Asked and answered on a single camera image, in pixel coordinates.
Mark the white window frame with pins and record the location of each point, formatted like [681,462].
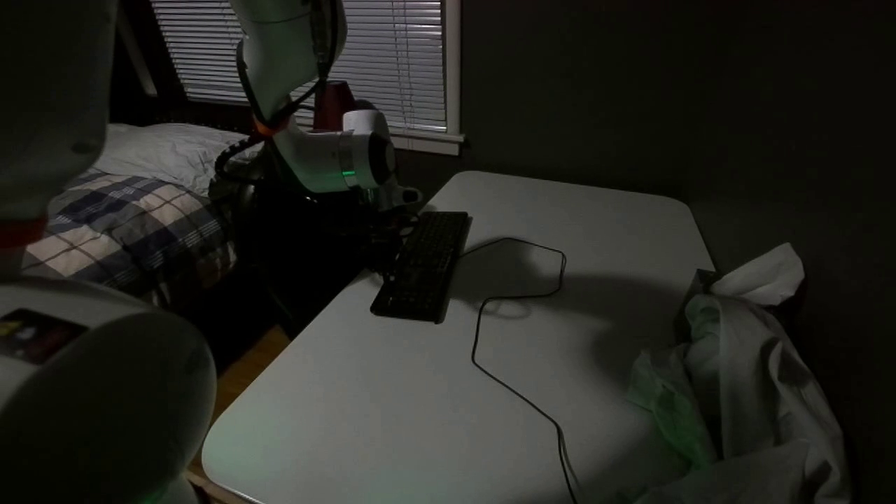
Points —
[428,53]

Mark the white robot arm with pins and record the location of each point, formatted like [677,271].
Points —
[106,399]

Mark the black office chair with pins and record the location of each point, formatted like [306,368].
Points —
[293,241]

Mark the red object on windowsill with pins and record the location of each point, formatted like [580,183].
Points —
[331,103]

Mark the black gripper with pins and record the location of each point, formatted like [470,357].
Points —
[386,211]

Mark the white crumpled plastic bag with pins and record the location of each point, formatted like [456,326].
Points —
[739,403]

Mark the plaid bed blanket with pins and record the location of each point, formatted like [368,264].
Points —
[132,234]

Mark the white window blinds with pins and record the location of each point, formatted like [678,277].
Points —
[204,33]

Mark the black computer keyboard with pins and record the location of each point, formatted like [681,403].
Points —
[422,280]

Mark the white pillow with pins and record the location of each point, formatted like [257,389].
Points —
[172,152]

